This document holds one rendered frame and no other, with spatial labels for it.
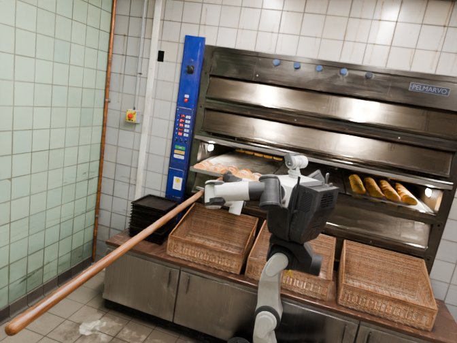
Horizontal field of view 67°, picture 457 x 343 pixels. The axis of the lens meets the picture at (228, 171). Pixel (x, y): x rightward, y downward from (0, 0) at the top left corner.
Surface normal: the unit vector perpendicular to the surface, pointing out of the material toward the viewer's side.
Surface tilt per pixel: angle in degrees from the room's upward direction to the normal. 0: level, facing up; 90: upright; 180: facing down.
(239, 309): 89
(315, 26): 90
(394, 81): 90
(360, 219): 71
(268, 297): 90
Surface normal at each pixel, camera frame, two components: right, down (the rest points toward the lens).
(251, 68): -0.30, 0.22
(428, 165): -0.21, -0.18
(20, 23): 0.95, 0.21
